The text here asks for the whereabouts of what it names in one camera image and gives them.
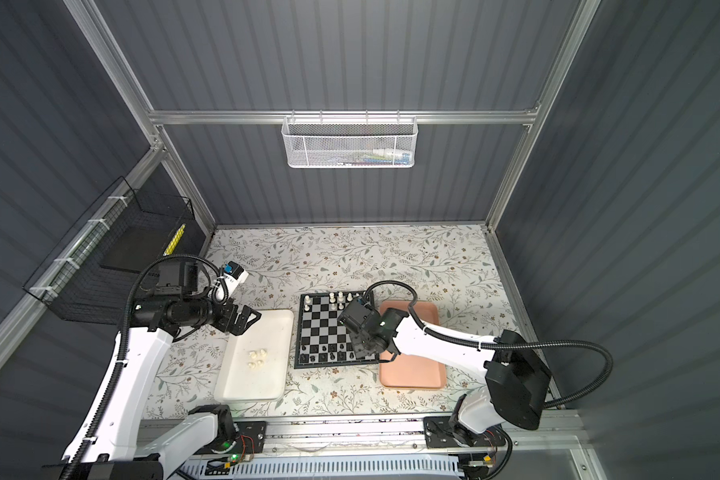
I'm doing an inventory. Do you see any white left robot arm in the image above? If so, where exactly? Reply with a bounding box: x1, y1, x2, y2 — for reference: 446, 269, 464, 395
42, 298, 262, 479

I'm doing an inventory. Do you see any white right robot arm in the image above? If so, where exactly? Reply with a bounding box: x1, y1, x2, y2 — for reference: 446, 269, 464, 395
339, 306, 552, 446

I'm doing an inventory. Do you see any black white chess board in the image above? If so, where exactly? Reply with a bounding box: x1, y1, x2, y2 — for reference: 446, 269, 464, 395
294, 290, 379, 369

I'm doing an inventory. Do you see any pink plastic tray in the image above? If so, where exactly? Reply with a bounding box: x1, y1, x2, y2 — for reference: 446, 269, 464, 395
379, 300, 447, 390

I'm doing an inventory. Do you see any white plastic tray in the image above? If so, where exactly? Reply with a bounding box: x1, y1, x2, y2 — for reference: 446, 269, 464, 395
214, 310, 295, 404

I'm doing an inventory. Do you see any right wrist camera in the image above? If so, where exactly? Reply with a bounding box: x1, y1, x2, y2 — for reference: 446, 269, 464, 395
338, 297, 381, 335

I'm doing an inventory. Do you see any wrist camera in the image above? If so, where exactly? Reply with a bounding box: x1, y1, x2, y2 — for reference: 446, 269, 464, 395
154, 260, 198, 297
338, 297, 381, 335

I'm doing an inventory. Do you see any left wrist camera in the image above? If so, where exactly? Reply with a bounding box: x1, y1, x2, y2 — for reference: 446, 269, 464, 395
154, 260, 198, 297

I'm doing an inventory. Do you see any black corrugated left cable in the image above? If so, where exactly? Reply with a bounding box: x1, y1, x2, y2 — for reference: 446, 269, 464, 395
59, 254, 223, 480

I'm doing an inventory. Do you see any black corrugated cable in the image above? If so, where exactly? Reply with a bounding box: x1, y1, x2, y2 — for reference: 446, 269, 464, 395
362, 280, 615, 410
59, 254, 223, 480

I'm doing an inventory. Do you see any black corrugated right cable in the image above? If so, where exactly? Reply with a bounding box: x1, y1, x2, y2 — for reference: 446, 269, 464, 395
362, 280, 615, 410

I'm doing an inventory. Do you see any black wire side basket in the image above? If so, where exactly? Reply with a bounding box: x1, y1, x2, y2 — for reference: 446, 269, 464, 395
23, 177, 206, 325

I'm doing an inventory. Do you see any white vented cable duct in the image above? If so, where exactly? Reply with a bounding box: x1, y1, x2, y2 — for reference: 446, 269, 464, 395
174, 454, 462, 479

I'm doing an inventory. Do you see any white wire wall basket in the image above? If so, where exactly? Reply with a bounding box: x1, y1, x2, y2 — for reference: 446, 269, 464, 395
281, 117, 419, 169

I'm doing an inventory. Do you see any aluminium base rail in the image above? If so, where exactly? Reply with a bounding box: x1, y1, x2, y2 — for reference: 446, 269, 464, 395
137, 412, 589, 457

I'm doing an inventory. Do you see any aluminium horizontal wall rail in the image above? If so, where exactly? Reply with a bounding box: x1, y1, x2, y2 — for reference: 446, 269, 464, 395
148, 109, 537, 125

